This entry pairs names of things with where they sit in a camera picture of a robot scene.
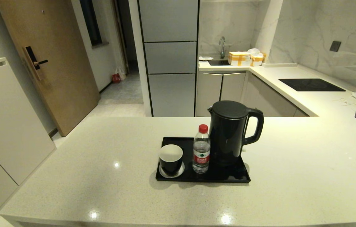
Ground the water bottle red label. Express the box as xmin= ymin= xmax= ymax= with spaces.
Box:
xmin=192 ymin=124 xmax=211 ymax=174

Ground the black cup white inside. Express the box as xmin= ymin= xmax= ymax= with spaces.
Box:
xmin=159 ymin=144 xmax=184 ymax=176

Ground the black electric kettle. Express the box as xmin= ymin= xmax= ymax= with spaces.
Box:
xmin=207 ymin=101 xmax=264 ymax=166

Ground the beige sink cabinet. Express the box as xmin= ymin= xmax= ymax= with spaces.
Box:
xmin=196 ymin=71 xmax=248 ymax=117

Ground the grey refrigerator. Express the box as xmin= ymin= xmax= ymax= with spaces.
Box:
xmin=138 ymin=0 xmax=201 ymax=117

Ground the white round saucer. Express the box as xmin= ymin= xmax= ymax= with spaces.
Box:
xmin=159 ymin=162 xmax=185 ymax=178

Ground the black rectangular tray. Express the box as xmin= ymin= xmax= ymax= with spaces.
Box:
xmin=155 ymin=137 xmax=251 ymax=183

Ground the cardboard box yellow tape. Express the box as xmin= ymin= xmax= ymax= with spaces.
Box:
xmin=228 ymin=51 xmax=252 ymax=67

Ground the beige counter cabinet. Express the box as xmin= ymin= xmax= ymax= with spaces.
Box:
xmin=241 ymin=73 xmax=309 ymax=117

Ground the small parcel yellow tape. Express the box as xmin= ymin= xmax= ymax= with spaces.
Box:
xmin=248 ymin=48 xmax=266 ymax=67

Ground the dark window pane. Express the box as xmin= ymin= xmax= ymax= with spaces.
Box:
xmin=79 ymin=0 xmax=103 ymax=47

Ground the black induction cooktop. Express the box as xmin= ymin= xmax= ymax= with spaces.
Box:
xmin=279 ymin=79 xmax=346 ymax=92

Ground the wooden door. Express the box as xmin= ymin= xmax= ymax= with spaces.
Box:
xmin=0 ymin=0 xmax=100 ymax=137

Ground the white tall cabinet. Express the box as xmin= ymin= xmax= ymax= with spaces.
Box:
xmin=0 ymin=58 xmax=56 ymax=227

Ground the black door lock handle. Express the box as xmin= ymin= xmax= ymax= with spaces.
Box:
xmin=22 ymin=46 xmax=49 ymax=80

